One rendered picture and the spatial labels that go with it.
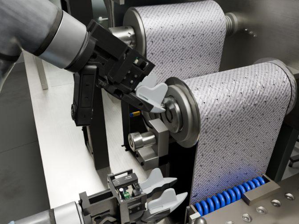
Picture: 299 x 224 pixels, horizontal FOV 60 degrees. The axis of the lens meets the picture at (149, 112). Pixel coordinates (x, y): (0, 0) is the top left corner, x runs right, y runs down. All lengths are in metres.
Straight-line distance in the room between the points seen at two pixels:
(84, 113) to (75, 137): 0.63
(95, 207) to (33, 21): 0.31
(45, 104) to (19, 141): 1.42
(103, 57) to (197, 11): 0.37
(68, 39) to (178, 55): 0.38
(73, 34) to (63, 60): 0.04
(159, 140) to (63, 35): 0.30
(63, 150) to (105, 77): 0.63
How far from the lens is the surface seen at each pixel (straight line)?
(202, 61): 0.75
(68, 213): 0.50
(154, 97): 0.48
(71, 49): 0.38
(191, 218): 0.59
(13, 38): 0.38
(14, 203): 2.17
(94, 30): 0.40
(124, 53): 0.42
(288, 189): 0.75
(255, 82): 0.58
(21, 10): 0.37
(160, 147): 0.58
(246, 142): 0.62
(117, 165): 0.92
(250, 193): 0.68
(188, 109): 0.48
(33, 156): 2.50
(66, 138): 1.07
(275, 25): 0.75
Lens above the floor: 1.53
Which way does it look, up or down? 32 degrees down
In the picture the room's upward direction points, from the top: straight up
